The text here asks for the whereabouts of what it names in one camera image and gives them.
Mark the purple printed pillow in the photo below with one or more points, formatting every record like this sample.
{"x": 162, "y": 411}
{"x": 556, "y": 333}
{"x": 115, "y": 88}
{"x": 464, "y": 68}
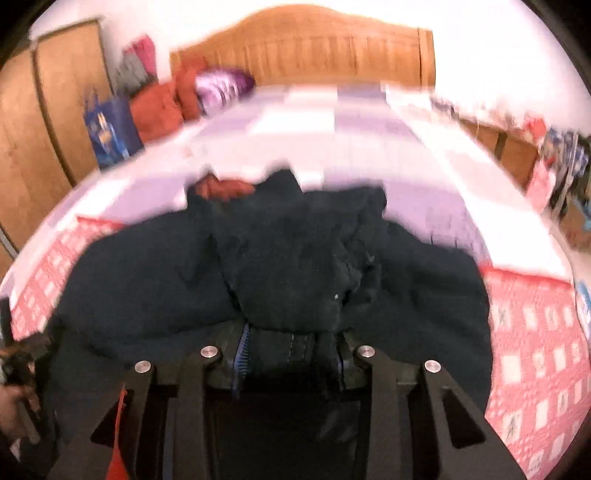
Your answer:
{"x": 221, "y": 90}

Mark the blue gift bag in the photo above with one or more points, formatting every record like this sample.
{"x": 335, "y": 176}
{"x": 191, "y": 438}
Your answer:
{"x": 111, "y": 131}

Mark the pastel checkered bed sheet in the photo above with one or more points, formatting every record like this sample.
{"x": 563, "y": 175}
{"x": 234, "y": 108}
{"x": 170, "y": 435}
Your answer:
{"x": 323, "y": 120}

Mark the grey-green garment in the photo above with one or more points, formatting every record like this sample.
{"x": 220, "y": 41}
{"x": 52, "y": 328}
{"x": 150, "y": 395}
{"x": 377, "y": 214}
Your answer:
{"x": 129, "y": 74}

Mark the red gift bag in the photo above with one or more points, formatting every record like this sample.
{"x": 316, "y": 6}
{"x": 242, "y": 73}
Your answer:
{"x": 535, "y": 128}

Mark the small cardboard box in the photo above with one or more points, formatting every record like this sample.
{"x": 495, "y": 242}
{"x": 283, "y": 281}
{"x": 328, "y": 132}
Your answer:
{"x": 577, "y": 226}

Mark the dark navy padded jacket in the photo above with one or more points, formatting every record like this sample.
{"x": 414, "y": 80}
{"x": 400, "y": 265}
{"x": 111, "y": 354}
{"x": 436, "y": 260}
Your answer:
{"x": 277, "y": 258}

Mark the blue white plaid clothing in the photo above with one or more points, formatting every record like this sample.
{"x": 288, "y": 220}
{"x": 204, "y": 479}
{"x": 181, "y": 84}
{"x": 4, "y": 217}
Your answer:
{"x": 568, "y": 152}

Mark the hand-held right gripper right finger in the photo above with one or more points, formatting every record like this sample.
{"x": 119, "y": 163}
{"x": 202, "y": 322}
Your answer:
{"x": 355, "y": 369}

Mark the wooden nightstand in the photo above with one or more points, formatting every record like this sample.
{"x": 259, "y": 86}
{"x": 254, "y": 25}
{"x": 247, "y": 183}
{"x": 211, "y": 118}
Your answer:
{"x": 519, "y": 158}
{"x": 482, "y": 134}

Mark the wooden wardrobe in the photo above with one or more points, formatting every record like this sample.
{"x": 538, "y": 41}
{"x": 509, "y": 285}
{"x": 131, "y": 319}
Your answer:
{"x": 41, "y": 129}

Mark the red patterned quilted mat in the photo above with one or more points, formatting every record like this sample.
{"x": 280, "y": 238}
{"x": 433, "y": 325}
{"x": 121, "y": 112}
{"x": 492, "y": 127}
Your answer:
{"x": 531, "y": 346}

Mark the orange down jacket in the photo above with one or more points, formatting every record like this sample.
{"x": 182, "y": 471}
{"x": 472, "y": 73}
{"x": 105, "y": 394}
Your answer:
{"x": 157, "y": 110}

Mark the wooden bed headboard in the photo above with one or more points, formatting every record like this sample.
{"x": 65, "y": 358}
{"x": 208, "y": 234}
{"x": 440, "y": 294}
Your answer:
{"x": 304, "y": 46}

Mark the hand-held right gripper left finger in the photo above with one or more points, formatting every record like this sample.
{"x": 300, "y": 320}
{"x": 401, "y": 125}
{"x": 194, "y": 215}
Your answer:
{"x": 240, "y": 357}

